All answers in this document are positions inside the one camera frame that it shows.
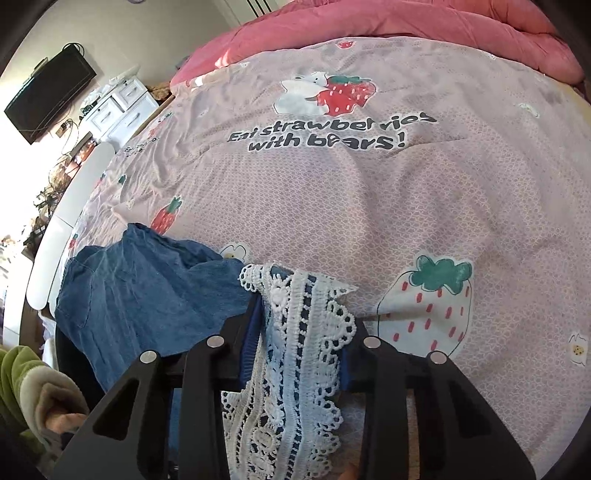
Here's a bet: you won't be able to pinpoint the clothes pile beside bed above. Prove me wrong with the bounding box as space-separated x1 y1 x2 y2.
147 82 171 104

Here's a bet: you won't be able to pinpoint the blue denim pants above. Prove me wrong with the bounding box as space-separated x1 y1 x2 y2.
54 222 362 480

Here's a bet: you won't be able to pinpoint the cluttered desk items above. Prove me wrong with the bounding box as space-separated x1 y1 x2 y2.
23 132 98 260

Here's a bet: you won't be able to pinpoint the white curved footboard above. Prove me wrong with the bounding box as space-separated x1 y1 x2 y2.
26 142 115 311

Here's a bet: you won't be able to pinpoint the white drawer cabinet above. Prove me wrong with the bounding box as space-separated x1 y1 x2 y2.
80 76 158 151

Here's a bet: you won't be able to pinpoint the left green jacket sleeve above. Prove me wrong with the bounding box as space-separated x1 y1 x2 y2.
1 346 89 460

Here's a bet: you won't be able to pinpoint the pink strawberry print bedsheet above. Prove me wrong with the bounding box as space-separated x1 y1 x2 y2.
68 37 590 476

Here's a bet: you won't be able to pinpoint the black wall television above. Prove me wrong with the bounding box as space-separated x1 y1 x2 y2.
4 43 96 144

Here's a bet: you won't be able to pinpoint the person's left hand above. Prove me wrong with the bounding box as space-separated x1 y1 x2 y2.
45 410 87 435

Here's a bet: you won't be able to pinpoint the pink quilt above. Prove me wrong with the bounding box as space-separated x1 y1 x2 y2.
170 0 585 87

